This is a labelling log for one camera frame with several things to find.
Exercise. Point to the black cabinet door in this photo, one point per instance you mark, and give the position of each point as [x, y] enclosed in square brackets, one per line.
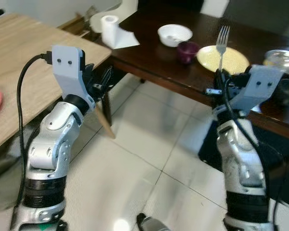
[171, 6]

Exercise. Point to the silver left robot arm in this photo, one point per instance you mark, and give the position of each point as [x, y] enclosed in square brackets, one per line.
[50, 144]

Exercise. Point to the silver metal fork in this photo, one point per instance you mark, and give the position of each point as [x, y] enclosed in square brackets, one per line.
[222, 36]

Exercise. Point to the grey door panel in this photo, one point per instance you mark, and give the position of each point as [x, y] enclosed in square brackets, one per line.
[262, 17]

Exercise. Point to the purple cup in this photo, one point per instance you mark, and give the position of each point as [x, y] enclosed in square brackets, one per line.
[187, 54]

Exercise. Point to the brown wooden stand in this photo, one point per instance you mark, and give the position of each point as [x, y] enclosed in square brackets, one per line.
[77, 24]

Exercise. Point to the white toilet paper roll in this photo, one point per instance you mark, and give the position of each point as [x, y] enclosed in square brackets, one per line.
[109, 29]

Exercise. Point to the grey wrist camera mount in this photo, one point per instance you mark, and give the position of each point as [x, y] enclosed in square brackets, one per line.
[67, 67]
[260, 84]

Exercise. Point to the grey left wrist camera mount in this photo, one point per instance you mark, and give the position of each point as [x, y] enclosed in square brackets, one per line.
[67, 67]

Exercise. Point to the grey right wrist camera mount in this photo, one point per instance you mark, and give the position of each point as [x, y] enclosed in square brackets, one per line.
[260, 84]

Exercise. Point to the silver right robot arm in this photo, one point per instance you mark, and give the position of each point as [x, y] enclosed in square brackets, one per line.
[241, 163]

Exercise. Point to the white shallow bowl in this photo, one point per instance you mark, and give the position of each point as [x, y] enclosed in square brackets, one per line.
[176, 39]

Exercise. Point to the grey robot foot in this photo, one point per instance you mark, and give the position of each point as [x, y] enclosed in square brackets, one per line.
[153, 223]

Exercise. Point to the yellow plate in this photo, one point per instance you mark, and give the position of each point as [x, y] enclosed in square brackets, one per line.
[237, 60]

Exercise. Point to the stainless steel bowl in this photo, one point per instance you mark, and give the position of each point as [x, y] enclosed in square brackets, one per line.
[284, 60]

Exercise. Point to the white paper sheet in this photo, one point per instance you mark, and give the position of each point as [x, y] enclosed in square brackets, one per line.
[127, 39]

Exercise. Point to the light wooden table leg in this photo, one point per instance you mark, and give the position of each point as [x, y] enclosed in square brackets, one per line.
[106, 120]

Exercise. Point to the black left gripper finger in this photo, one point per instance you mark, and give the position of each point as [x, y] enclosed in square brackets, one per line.
[88, 74]
[106, 79]

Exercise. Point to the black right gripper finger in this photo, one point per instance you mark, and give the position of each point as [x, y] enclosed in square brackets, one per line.
[218, 79]
[228, 78]

